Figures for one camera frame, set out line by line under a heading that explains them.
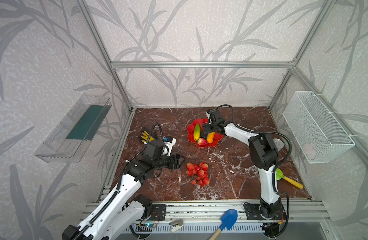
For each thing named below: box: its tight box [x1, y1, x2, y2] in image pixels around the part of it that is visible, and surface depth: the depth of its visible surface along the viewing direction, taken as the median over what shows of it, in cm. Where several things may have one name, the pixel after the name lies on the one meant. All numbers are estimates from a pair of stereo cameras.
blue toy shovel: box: [208, 209, 238, 240], surface depth 73 cm
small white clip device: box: [169, 219, 184, 233], surface depth 71 cm
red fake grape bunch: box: [186, 162, 210, 186], surface depth 83 cm
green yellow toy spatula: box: [276, 168, 304, 190], surface depth 84 cm
